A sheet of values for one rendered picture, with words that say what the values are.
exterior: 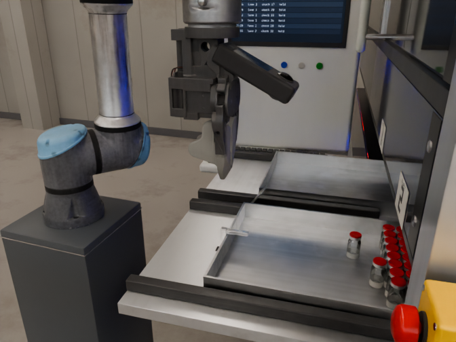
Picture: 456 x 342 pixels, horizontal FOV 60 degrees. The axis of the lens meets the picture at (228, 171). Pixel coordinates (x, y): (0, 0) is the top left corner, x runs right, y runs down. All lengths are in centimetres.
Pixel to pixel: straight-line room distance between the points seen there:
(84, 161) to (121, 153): 9
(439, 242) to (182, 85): 35
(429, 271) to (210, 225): 46
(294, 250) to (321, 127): 80
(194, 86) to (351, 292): 39
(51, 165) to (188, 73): 55
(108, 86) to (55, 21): 400
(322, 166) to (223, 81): 67
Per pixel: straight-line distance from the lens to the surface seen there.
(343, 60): 143
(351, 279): 70
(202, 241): 77
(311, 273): 70
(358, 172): 113
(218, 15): 51
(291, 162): 114
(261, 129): 150
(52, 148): 100
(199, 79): 52
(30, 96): 502
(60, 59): 501
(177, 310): 62
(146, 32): 433
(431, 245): 48
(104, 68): 99
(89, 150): 101
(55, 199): 105
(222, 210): 86
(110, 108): 101
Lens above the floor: 129
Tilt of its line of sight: 22 degrees down
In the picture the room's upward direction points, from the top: straight up
